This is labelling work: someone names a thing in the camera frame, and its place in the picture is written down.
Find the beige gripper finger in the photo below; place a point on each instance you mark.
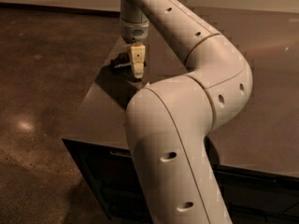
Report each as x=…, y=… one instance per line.
x=137, y=57

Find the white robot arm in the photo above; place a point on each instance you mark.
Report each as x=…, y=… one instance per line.
x=167, y=121

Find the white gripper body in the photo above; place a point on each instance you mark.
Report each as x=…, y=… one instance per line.
x=135, y=32

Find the black rxbar chocolate bar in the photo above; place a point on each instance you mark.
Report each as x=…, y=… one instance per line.
x=120, y=62

